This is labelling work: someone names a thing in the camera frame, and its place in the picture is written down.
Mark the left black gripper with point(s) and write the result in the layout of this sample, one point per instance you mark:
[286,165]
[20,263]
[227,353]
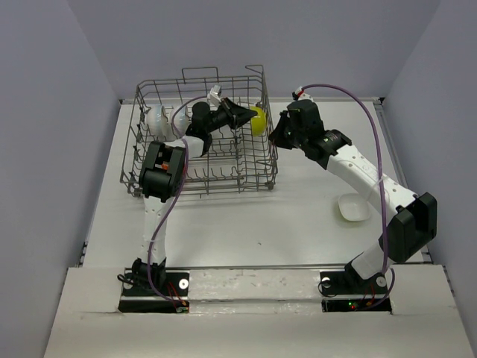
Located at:
[235,115]

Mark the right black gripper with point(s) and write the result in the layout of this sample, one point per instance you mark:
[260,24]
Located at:
[276,136]

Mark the grey wire dish rack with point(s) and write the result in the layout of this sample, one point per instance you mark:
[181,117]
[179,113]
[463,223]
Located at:
[236,161]

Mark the lime green bowl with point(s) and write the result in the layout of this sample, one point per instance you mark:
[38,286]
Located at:
[259,122]

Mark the white round bowl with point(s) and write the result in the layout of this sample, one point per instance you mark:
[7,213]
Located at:
[156,121]
[179,120]

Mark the white square bowl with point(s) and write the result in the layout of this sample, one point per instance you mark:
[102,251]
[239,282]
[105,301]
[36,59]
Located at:
[353,207]

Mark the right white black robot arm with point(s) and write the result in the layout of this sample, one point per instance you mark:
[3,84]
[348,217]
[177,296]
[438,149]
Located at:
[411,219]

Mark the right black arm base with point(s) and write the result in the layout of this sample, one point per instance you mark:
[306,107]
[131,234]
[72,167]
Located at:
[344,291]

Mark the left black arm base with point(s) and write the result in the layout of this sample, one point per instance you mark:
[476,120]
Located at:
[156,291]

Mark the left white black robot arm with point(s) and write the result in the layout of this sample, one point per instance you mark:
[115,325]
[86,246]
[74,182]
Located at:
[162,178]

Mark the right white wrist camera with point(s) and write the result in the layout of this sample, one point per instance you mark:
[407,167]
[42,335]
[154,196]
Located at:
[300,94]

